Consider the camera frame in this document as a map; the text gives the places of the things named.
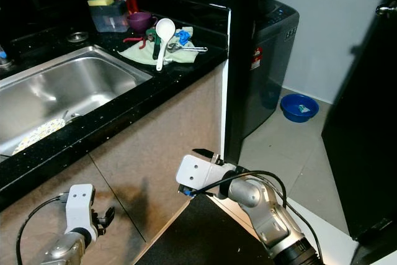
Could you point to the round metal drain cover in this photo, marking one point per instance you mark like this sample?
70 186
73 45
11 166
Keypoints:
77 36

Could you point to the blue plastic piece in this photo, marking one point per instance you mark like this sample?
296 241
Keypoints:
184 36

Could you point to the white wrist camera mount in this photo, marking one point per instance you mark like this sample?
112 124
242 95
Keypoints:
80 209
201 175

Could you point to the stainless steel sink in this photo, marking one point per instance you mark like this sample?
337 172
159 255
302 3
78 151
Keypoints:
74 88

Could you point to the blue plastic basin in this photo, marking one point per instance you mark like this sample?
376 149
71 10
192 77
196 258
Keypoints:
299 111

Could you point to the clear plastic sponge container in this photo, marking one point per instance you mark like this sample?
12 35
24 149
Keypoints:
108 18

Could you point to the black floor mat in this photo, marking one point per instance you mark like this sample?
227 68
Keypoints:
198 234

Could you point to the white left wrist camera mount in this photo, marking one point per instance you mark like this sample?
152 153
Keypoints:
80 209

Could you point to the pale green cloth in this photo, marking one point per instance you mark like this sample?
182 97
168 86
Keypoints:
142 55

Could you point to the grey washing machine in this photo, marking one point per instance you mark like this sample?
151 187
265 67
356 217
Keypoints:
270 54

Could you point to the patterned plate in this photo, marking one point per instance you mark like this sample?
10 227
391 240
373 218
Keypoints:
40 136

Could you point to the black door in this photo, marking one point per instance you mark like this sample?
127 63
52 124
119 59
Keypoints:
372 153

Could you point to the purple cup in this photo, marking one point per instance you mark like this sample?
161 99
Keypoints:
140 22

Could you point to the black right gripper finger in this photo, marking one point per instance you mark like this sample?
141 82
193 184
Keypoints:
206 154

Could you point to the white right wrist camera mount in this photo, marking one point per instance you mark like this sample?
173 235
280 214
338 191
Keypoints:
201 175

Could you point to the steel faucet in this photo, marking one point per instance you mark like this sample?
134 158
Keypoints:
5 57

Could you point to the white rice paddle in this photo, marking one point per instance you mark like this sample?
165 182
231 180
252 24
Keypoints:
164 29

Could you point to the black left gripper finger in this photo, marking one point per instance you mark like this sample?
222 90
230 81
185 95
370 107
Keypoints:
109 216

